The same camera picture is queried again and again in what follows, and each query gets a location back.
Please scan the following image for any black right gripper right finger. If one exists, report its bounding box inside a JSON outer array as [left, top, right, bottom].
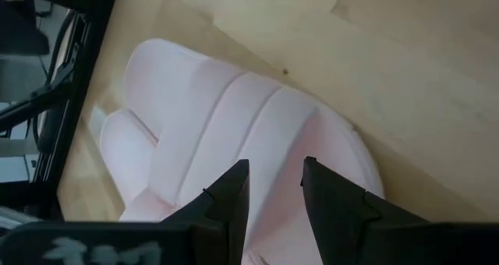
[[300, 156, 430, 265]]

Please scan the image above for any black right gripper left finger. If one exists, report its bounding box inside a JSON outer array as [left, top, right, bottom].
[[161, 159, 250, 265]]

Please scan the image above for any black aluminium rig frame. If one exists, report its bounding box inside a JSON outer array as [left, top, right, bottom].
[[0, 0, 120, 223]]

